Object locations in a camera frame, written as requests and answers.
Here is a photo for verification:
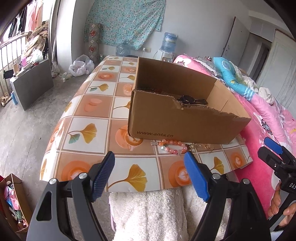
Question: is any red patterned rolled mat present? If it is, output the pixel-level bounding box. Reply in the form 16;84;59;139
88;23;100;64

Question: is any white plastic bag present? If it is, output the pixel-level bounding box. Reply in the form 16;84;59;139
69;55;94;77

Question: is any teal floral wall cloth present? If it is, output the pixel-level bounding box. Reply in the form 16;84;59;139
84;1;166;50

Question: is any brown cardboard box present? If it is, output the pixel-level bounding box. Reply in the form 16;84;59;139
127;57;251;144

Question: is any gold clover earring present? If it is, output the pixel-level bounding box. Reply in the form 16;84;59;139
188;143;202;150

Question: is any grey cabinet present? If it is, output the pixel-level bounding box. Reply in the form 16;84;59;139
10;59;54;110

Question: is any pink bead bracelet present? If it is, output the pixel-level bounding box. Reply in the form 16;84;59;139
158;138;188;155

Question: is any white fluffy towel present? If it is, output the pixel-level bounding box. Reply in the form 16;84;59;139
108;185;232;241

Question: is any blue water jug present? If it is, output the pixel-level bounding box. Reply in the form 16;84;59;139
160;32;178;53

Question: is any blue floral pillow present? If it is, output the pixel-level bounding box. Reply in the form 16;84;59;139
212;57;255;101

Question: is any pink floral quilt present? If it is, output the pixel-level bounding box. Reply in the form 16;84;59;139
174;54;295;212

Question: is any pink strap smartwatch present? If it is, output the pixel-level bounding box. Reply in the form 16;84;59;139
177;95;208;105

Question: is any white water dispenser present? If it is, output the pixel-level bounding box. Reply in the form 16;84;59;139
154;49;175;63

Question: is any ginkgo pattern tablecloth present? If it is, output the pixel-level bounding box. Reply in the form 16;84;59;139
40;55;253;193

